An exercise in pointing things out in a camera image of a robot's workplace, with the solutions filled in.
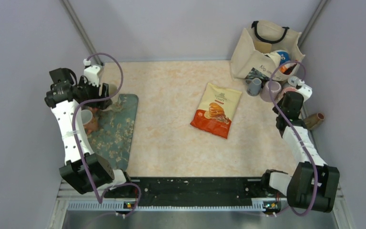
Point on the metal corner frame rail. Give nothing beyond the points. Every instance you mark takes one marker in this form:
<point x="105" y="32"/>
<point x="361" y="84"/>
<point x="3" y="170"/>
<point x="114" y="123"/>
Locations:
<point x="66" y="4"/>

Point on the blue grey mug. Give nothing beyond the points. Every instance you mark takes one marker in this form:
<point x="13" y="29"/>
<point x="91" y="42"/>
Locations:
<point x="253" y="86"/>

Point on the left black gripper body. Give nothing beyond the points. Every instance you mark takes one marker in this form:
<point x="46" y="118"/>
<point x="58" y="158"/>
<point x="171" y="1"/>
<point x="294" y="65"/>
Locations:
<point x="91" y="93"/>

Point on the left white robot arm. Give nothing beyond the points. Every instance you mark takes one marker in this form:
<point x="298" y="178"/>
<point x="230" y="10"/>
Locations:
<point x="64" y="98"/>

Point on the large pink mug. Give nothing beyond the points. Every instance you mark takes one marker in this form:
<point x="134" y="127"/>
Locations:
<point x="287" y="89"/>

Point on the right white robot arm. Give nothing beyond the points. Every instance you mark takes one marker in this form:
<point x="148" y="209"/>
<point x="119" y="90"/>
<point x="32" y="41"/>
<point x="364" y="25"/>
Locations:
<point x="314" y="183"/>

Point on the light blue white mug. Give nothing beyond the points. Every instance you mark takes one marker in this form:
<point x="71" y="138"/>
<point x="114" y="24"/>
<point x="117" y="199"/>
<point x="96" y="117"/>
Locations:
<point x="293" y="81"/>

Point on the beige canvas tote bag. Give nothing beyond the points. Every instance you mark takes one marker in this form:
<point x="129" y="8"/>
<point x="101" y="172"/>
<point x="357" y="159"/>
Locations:
<point x="253" y="56"/>

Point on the orange snack packet in bag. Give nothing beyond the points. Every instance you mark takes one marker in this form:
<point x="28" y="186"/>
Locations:
<point x="288" y="68"/>

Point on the small brown striped cup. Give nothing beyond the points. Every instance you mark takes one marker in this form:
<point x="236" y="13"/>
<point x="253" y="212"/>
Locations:
<point x="313" y="121"/>

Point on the teal floral placemat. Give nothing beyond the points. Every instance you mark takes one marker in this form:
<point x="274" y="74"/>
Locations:
<point x="113" y="139"/>

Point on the lilac mug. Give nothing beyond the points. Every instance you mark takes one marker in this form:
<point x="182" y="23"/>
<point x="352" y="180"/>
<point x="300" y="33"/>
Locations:
<point x="270" y="91"/>

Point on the orange chips bag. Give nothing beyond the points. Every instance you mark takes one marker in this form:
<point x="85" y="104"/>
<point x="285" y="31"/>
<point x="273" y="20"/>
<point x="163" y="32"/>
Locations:
<point x="216" y="110"/>

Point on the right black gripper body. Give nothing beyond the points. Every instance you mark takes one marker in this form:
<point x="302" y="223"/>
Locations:
<point x="280" y="102"/>

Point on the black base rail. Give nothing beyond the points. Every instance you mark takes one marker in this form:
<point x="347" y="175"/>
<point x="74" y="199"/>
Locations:
<point x="195" y="191"/>

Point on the blue white package in bag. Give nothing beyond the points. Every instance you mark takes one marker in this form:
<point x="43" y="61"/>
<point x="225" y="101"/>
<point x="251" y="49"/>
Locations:
<point x="284" y="56"/>

